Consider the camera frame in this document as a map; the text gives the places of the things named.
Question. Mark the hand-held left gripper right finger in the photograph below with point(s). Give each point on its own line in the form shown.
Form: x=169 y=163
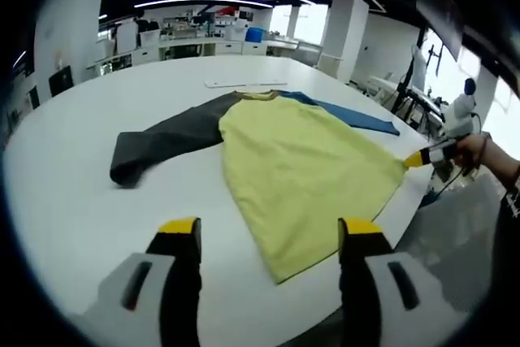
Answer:
x=365 y=282

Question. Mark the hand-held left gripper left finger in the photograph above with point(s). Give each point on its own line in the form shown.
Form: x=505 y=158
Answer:
x=178 y=282

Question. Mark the person's black shirt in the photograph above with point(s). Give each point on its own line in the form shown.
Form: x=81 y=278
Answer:
x=508 y=265

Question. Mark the short curved ceiling light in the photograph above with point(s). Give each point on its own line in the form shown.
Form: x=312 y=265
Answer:
x=203 y=0

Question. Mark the yellow blue grey garment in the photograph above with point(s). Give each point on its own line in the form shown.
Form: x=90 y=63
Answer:
x=292 y=160

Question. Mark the blue bin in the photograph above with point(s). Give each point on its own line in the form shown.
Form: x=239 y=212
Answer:
x=256 y=34

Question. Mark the black cabinet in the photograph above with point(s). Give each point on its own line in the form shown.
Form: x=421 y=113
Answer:
x=61 y=81

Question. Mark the white template strip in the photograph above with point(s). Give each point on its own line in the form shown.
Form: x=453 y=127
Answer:
x=243 y=83

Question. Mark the person's right hand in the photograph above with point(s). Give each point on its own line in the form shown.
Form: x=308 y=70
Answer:
x=473 y=152

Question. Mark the white storage box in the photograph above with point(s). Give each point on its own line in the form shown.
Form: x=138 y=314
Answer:
x=149 y=37

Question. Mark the wide white pillar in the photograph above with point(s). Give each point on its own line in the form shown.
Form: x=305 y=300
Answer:
x=69 y=26

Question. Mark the narrow white pillar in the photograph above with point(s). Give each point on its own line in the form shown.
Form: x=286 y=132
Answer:
x=343 y=34

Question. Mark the white upright board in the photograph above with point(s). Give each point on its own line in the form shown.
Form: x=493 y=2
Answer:
x=127 y=37

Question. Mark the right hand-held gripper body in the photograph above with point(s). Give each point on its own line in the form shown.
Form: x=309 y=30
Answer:
x=461 y=119

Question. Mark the long white counter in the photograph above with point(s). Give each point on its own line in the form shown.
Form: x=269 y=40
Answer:
x=203 y=49

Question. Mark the black tripod stand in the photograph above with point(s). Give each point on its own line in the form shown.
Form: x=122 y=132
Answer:
x=406 y=91

